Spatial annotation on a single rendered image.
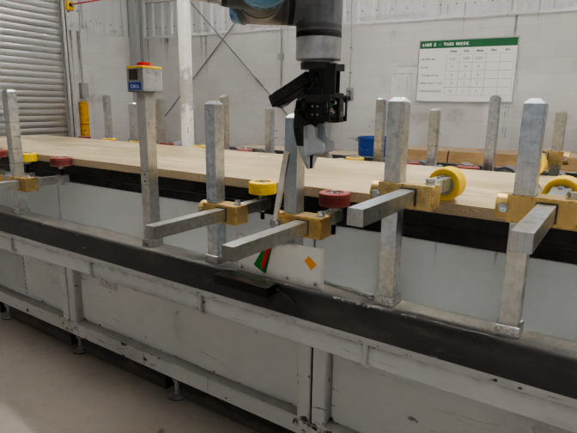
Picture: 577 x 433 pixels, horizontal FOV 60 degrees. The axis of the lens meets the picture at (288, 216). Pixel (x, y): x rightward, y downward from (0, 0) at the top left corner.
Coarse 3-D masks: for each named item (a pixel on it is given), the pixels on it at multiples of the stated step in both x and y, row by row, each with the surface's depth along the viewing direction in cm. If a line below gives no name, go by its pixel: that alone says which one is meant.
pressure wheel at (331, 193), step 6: (324, 192) 125; (330, 192) 128; (336, 192) 126; (342, 192) 127; (348, 192) 126; (324, 198) 124; (330, 198) 123; (336, 198) 123; (342, 198) 123; (348, 198) 125; (324, 204) 125; (330, 204) 124; (336, 204) 123; (342, 204) 124; (348, 204) 125
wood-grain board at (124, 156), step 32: (96, 160) 194; (128, 160) 195; (160, 160) 197; (192, 160) 198; (224, 160) 200; (256, 160) 201; (320, 160) 205; (352, 160) 206; (352, 192) 132; (480, 192) 132
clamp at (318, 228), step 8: (280, 216) 119; (288, 216) 117; (296, 216) 116; (304, 216) 115; (312, 216) 115; (328, 216) 115; (312, 224) 114; (320, 224) 113; (328, 224) 116; (312, 232) 115; (320, 232) 113; (328, 232) 116; (320, 240) 114
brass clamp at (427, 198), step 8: (376, 184) 104; (384, 184) 102; (392, 184) 101; (400, 184) 100; (408, 184) 100; (416, 184) 100; (424, 184) 100; (376, 192) 103; (384, 192) 103; (416, 192) 99; (424, 192) 98; (432, 192) 97; (416, 200) 99; (424, 200) 98; (432, 200) 97; (408, 208) 100; (416, 208) 99; (424, 208) 98; (432, 208) 98
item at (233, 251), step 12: (336, 216) 126; (276, 228) 108; (288, 228) 108; (300, 228) 112; (240, 240) 98; (252, 240) 98; (264, 240) 102; (276, 240) 105; (288, 240) 109; (228, 252) 94; (240, 252) 95; (252, 252) 99
